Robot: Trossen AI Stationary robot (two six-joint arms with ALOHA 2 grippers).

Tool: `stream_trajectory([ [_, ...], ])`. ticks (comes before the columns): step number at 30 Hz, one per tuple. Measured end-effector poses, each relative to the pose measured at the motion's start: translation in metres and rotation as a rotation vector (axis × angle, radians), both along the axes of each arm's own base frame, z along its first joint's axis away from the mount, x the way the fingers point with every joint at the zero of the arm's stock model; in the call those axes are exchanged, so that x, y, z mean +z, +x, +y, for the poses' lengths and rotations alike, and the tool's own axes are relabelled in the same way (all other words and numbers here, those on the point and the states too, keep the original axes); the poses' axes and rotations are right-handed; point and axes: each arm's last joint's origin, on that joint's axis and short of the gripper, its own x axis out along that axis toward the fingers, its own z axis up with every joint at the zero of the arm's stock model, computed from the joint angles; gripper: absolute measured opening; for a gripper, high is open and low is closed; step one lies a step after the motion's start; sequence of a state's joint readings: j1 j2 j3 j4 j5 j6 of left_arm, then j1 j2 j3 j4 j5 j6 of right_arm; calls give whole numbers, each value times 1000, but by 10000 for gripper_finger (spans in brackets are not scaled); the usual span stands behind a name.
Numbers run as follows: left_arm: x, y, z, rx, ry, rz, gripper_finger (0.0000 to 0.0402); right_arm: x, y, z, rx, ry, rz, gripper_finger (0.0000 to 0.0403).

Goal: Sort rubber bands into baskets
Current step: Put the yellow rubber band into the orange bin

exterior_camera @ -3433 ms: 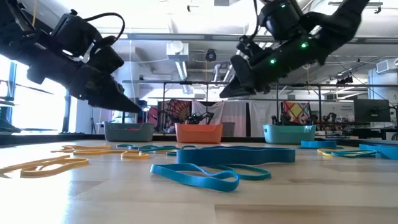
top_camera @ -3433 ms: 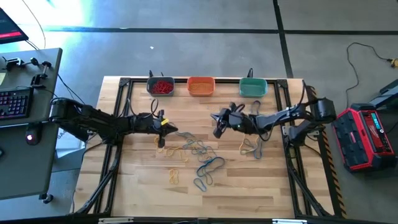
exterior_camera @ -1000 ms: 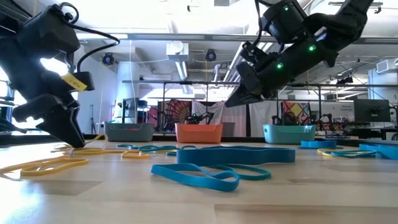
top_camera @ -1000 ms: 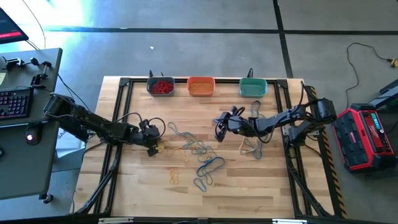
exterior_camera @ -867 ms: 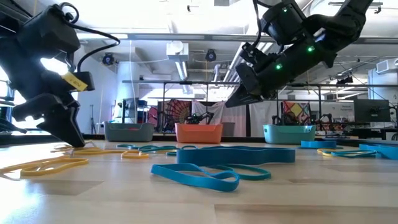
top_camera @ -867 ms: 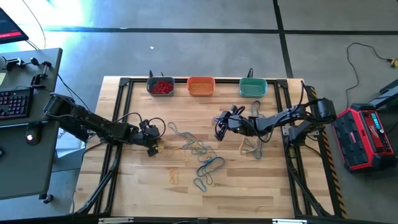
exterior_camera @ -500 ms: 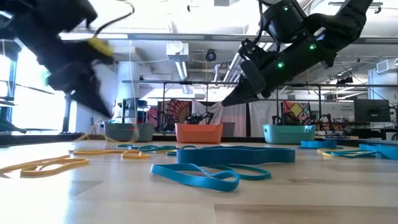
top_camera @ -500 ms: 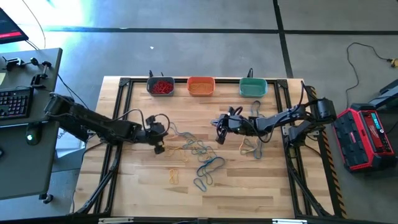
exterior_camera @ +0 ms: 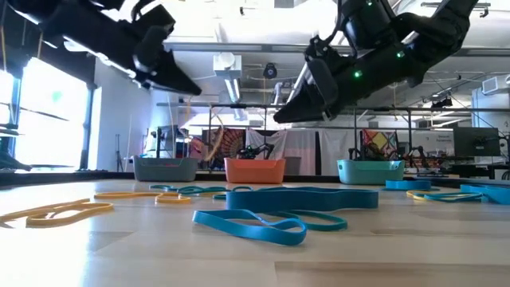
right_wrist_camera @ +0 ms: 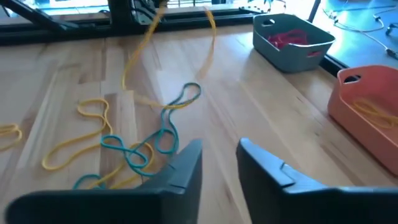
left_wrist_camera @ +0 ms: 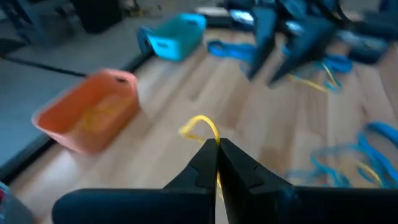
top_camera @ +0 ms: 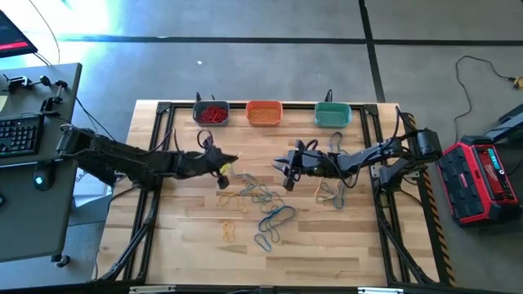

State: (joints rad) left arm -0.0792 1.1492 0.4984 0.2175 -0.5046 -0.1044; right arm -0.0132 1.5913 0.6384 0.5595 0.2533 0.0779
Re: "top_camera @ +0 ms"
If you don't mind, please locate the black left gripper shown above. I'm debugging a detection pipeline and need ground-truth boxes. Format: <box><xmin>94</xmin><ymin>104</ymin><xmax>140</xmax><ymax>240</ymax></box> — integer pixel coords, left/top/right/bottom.
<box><xmin>175</xmin><ymin>136</ymin><xmax>241</xmax><ymax>180</ymax></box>

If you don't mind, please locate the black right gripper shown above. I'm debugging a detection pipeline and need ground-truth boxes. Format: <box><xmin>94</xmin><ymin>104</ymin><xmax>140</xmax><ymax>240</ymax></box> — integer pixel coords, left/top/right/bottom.
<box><xmin>272</xmin><ymin>139</ymin><xmax>329</xmax><ymax>176</ymax></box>

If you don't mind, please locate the grey plastic basket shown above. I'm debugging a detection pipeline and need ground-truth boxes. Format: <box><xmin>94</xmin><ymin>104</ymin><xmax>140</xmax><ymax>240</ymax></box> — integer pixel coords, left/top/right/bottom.
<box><xmin>192</xmin><ymin>100</ymin><xmax>230</xmax><ymax>127</ymax></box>

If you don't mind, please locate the orange plastic basket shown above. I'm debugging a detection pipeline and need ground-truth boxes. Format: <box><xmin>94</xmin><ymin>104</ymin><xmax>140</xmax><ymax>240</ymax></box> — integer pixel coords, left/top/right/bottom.
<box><xmin>245</xmin><ymin>100</ymin><xmax>284</xmax><ymax>127</ymax></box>

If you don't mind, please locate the teal plastic basket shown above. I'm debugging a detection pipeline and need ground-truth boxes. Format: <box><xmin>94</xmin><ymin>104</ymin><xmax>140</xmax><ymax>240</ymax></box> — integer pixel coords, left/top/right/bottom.
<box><xmin>314</xmin><ymin>101</ymin><xmax>353</xmax><ymax>129</ymax></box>

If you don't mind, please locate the white paper sheet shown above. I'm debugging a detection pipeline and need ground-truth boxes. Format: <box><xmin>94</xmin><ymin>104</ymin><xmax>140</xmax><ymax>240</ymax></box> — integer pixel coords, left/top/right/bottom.
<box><xmin>73</xmin><ymin>168</ymin><xmax>114</xmax><ymax>198</ymax></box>

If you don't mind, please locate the red black tool case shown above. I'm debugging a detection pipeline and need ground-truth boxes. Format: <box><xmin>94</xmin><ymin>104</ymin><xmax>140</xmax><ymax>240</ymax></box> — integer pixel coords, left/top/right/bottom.
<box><xmin>435</xmin><ymin>135</ymin><xmax>523</xmax><ymax>228</ymax></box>

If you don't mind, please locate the black computer mouse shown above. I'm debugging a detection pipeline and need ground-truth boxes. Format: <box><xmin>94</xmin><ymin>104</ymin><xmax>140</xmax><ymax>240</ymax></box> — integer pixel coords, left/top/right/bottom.
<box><xmin>33</xmin><ymin>162</ymin><xmax>55</xmax><ymax>192</ymax></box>

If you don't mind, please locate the black desk clamp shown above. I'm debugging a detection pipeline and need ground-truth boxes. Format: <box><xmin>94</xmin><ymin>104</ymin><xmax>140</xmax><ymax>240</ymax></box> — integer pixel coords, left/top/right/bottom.
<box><xmin>39</xmin><ymin>74</ymin><xmax>69</xmax><ymax>116</ymax></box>
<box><xmin>1</xmin><ymin>73</ymin><xmax>34</xmax><ymax>93</ymax></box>

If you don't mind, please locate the black desk caster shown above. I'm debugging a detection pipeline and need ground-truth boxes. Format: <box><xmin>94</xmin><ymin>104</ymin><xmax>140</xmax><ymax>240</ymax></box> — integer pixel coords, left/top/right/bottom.
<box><xmin>51</xmin><ymin>253</ymin><xmax>71</xmax><ymax>269</ymax></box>

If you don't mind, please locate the grey desk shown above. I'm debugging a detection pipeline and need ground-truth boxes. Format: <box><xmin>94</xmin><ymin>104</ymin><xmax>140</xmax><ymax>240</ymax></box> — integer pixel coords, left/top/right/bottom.
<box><xmin>0</xmin><ymin>62</ymin><xmax>83</xmax><ymax>263</ymax></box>

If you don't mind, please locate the black keyboard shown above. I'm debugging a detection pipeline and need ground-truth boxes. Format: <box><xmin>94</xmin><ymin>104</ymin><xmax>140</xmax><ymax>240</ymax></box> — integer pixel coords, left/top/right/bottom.
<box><xmin>0</xmin><ymin>113</ymin><xmax>46</xmax><ymax>158</ymax></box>

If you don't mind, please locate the grey black case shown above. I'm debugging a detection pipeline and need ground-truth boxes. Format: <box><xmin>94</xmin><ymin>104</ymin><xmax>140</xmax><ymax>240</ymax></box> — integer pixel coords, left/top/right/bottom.
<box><xmin>485</xmin><ymin>102</ymin><xmax>523</xmax><ymax>145</ymax></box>

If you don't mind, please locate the black desk monitor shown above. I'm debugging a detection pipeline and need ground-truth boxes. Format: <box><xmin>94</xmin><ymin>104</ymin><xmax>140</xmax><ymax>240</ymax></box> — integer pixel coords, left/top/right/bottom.
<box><xmin>0</xmin><ymin>8</ymin><xmax>39</xmax><ymax>59</ymax></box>

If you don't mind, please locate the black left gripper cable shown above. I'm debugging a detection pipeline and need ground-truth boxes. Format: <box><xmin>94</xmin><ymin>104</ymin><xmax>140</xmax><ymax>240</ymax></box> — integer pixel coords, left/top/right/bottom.
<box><xmin>197</xmin><ymin>129</ymin><xmax>214</xmax><ymax>150</ymax></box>

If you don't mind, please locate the silver metal bracket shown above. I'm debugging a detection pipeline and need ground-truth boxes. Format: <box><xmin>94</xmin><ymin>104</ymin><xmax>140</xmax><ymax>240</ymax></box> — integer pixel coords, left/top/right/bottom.
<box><xmin>357</xmin><ymin>287</ymin><xmax>405</xmax><ymax>294</ymax></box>
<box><xmin>129</xmin><ymin>285</ymin><xmax>177</xmax><ymax>294</ymax></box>

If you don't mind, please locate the black floor cable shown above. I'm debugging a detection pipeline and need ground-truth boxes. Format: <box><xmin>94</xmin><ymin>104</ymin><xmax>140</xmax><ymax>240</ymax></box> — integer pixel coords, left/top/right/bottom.
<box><xmin>454</xmin><ymin>55</ymin><xmax>516</xmax><ymax>142</ymax></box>

